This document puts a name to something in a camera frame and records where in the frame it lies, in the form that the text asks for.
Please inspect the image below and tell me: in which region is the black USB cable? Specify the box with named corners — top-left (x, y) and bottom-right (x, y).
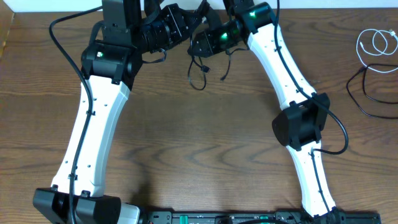
top-left (187, 37), bottom-right (233, 91)
top-left (346, 63), bottom-right (398, 120)

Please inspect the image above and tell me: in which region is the white USB cable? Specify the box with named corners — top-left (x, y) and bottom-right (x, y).
top-left (355, 28), bottom-right (398, 75)

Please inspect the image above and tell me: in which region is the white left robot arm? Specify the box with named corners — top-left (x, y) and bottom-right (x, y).
top-left (33, 1), bottom-right (211, 223)

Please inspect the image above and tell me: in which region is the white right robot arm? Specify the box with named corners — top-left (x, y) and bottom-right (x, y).
top-left (188, 1), bottom-right (346, 223)

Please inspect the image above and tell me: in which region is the brown wooden side panel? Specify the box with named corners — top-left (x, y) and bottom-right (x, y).
top-left (0, 0), bottom-right (14, 57)

